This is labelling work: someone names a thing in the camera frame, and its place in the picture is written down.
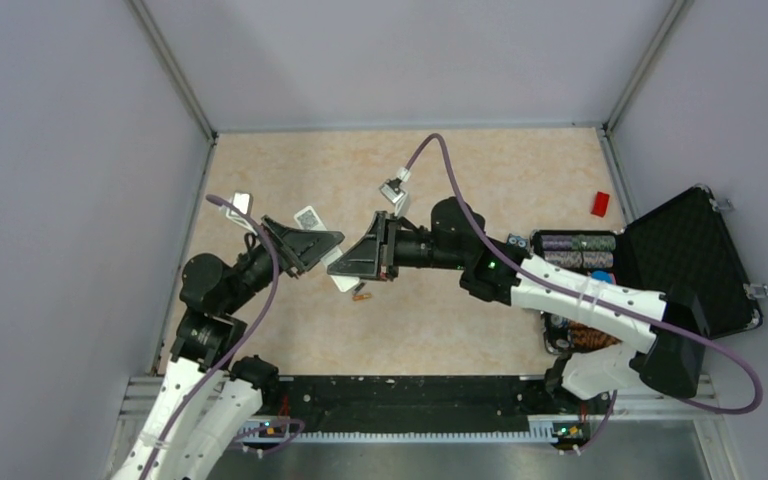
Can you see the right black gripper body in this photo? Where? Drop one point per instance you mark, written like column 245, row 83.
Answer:
column 387, row 232

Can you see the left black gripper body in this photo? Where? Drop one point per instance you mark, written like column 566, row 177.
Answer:
column 285, row 258

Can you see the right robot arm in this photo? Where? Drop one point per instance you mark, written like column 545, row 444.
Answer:
column 648, row 351

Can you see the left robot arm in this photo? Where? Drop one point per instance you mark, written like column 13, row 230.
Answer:
column 205, row 396

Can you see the blue owl figurine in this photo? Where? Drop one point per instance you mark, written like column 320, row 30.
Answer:
column 519, row 242

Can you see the red small block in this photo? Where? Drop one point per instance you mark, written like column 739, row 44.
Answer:
column 600, row 205

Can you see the blue dealer chip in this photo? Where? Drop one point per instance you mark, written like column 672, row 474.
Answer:
column 604, row 276

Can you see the black poker chip case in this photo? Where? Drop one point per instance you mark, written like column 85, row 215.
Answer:
column 682, row 243

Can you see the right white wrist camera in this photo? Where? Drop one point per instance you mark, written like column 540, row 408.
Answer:
column 394, row 191

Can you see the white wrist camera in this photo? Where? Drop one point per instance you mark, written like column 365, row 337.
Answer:
column 394, row 191
column 239, row 201

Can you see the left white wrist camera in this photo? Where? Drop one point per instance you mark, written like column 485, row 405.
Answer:
column 239, row 201

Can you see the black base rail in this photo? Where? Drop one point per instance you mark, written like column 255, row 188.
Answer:
column 424, row 404

